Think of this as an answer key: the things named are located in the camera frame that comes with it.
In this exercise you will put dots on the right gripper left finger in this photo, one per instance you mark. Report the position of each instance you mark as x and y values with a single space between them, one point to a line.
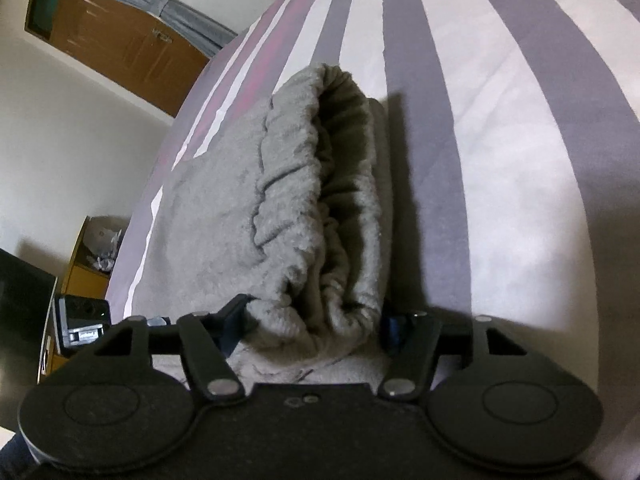
135 392

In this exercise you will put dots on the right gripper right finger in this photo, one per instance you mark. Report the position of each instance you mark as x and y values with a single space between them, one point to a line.
486 394

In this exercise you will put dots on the grey sweatpants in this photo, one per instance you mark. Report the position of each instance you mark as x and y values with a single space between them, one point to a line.
292 205

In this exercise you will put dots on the small black device box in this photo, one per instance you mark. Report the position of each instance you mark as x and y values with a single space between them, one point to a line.
79 321

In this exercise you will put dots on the wooden cabinet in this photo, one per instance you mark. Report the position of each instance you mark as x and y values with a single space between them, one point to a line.
81 278

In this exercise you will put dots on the black monitor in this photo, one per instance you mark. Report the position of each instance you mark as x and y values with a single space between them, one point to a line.
26 295

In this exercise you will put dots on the striped pink purple bed sheet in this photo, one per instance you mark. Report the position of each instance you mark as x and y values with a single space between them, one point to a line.
518 153

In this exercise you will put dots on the brown wooden door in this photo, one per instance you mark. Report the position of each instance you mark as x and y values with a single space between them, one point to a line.
123 44

